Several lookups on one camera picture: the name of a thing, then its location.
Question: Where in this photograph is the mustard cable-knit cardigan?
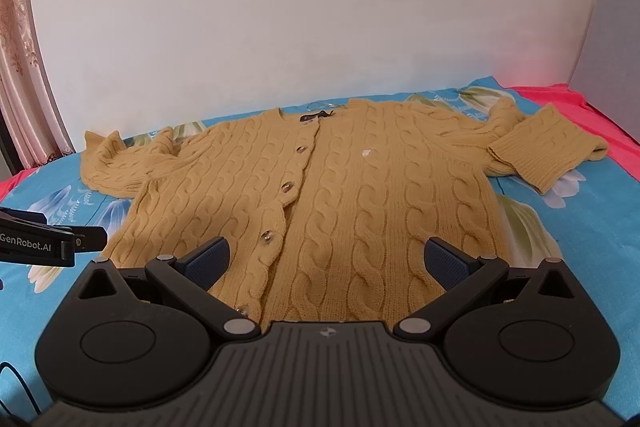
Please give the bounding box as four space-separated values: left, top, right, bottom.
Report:
80 98 608 324

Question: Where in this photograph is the pink patterned curtain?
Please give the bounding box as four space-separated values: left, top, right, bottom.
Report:
1 0 74 168

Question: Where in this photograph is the red blanket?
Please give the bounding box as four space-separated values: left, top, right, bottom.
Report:
513 83 640 181

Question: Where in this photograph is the black cable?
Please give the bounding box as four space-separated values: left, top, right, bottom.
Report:
0 362 42 423

